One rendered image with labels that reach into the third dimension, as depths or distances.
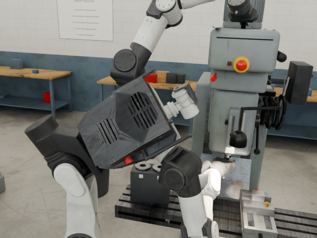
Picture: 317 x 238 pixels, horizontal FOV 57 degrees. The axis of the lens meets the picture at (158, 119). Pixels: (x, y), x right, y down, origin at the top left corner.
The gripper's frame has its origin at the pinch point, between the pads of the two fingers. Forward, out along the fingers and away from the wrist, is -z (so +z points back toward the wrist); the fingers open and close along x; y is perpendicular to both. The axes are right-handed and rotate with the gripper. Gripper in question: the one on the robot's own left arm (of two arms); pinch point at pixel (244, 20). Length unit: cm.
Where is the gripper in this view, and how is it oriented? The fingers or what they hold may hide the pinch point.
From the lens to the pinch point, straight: 141.0
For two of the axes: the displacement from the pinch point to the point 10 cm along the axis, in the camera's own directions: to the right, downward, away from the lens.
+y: 2.8, -9.5, 1.5
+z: -4.1, -2.6, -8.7
